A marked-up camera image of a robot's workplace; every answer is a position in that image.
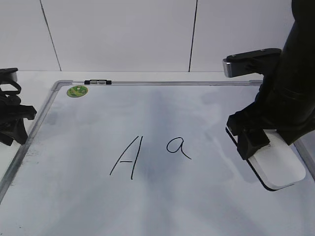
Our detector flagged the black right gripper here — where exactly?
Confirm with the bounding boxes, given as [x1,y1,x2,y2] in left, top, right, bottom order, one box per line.
[226,75,315,160]

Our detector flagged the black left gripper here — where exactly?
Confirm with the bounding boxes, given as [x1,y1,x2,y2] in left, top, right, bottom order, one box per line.
[0,81,37,146]

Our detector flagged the white whiteboard eraser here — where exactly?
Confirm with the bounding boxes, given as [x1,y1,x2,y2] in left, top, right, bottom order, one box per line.
[231,130,306,191]

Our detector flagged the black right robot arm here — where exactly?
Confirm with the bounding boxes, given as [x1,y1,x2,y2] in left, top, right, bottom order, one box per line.
[223,0,315,160]

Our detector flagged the round green magnet sticker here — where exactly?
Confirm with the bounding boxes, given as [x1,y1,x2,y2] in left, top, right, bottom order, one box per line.
[66,85,88,98]

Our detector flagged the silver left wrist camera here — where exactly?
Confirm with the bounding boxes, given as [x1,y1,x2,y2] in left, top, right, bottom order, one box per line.
[0,67,18,85]

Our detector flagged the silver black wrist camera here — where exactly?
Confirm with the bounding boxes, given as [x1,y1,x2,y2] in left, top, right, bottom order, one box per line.
[222,48,282,78]

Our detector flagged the whiteboard with grey frame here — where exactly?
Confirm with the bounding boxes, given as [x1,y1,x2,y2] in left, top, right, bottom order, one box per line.
[0,81,315,236]

